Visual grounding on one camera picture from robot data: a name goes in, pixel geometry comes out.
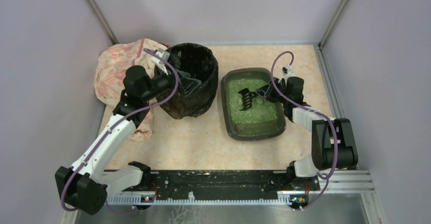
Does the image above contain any black litter scoop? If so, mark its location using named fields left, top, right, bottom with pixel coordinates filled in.
left=237, top=88, right=259, bottom=111

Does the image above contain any black bag lined bin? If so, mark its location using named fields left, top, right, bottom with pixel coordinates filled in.
left=160, top=43, right=219, bottom=119

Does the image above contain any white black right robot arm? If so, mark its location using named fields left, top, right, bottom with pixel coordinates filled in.
left=251, top=76, right=358, bottom=179

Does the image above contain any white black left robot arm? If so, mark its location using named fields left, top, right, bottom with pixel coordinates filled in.
left=55, top=66, right=202, bottom=215

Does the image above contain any green cat litter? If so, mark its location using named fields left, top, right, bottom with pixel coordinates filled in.
left=227, top=79, right=277, bottom=124

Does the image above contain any dark grey litter box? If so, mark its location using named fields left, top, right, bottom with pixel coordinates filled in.
left=221, top=68, right=286, bottom=141

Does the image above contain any pink patterned cloth bag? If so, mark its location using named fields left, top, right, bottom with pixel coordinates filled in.
left=94, top=39, right=169, bottom=128

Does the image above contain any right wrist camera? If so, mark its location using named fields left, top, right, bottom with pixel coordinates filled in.
left=283, top=66, right=295, bottom=79

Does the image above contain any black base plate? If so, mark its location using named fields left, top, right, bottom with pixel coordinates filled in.
left=127, top=170, right=321, bottom=201

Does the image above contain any aluminium rail frame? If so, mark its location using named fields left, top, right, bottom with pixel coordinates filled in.
left=55, top=166, right=383, bottom=223

